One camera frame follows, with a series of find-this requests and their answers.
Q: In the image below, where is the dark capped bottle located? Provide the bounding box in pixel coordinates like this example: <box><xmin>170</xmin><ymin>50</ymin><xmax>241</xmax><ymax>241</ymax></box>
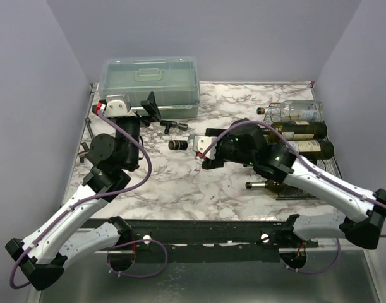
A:
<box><xmin>168</xmin><ymin>134</ymin><xmax>198</xmax><ymax>155</ymax></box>

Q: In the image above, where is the dark bottle beige label back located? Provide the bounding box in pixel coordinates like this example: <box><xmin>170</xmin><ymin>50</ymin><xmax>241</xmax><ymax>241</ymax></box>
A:
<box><xmin>271</xmin><ymin>121</ymin><xmax>327</xmax><ymax>141</ymax></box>

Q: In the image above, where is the clear glass bottle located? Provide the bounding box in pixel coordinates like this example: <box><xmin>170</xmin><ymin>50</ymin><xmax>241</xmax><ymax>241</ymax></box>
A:
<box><xmin>256</xmin><ymin>100</ymin><xmax>323</xmax><ymax>122</ymax></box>

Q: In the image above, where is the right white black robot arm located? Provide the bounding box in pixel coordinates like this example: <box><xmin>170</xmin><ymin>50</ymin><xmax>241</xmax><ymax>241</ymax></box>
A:
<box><xmin>193</xmin><ymin>120</ymin><xmax>386</xmax><ymax>250</ymax></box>

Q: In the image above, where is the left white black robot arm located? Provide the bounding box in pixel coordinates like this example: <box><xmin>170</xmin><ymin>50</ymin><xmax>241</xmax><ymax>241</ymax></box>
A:
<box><xmin>5</xmin><ymin>92</ymin><xmax>161</xmax><ymax>291</ymax></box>

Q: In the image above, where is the black T-shaped corkscrew tool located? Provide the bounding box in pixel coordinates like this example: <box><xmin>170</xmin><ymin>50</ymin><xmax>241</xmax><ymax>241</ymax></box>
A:
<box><xmin>160</xmin><ymin>120</ymin><xmax>188</xmax><ymax>134</ymax></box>

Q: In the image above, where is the translucent green plastic storage box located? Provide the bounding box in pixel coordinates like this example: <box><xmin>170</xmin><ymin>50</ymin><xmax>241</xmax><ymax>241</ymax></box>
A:
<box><xmin>99</xmin><ymin>56</ymin><xmax>200</xmax><ymax>119</ymax></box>

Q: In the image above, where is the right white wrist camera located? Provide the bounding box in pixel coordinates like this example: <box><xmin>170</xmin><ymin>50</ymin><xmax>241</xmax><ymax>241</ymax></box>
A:
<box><xmin>193</xmin><ymin>135</ymin><xmax>217</xmax><ymax>160</ymax></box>

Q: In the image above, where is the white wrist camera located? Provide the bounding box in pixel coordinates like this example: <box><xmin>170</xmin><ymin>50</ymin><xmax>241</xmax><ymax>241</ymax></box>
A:
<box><xmin>92</xmin><ymin>94</ymin><xmax>136</xmax><ymax>118</ymax></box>
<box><xmin>193</xmin><ymin>135</ymin><xmax>217</xmax><ymax>160</ymax></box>

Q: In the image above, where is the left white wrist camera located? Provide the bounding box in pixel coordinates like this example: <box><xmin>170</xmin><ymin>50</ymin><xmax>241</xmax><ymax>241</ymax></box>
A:
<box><xmin>92</xmin><ymin>94</ymin><xmax>136</xmax><ymax>118</ymax></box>

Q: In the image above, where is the metal T-shaped bracket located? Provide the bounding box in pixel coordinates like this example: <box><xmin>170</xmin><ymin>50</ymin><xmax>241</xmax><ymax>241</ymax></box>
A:
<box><xmin>78</xmin><ymin>117</ymin><xmax>95</xmax><ymax>164</ymax></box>

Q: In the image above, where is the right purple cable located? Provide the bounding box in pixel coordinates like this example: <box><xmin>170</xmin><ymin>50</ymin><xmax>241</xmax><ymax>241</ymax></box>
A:
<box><xmin>200</xmin><ymin>119</ymin><xmax>386</xmax><ymax>274</ymax></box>

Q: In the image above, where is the purple cable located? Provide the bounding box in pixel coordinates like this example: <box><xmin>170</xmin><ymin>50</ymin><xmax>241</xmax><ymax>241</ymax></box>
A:
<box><xmin>200</xmin><ymin>119</ymin><xmax>386</xmax><ymax>274</ymax></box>
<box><xmin>9</xmin><ymin>112</ymin><xmax>168</xmax><ymax>290</ymax></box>

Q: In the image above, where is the black wire wine rack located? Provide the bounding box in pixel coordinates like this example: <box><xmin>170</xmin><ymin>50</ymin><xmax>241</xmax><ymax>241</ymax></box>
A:
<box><xmin>262</xmin><ymin>103</ymin><xmax>344</xmax><ymax>201</ymax></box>

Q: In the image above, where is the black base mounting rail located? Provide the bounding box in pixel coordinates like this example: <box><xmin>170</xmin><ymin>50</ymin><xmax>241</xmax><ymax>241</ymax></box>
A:
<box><xmin>81</xmin><ymin>216</ymin><xmax>323</xmax><ymax>263</ymax></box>

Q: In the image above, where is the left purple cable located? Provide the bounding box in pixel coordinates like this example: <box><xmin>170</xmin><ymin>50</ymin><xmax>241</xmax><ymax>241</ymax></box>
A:
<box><xmin>9</xmin><ymin>112</ymin><xmax>168</xmax><ymax>290</ymax></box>

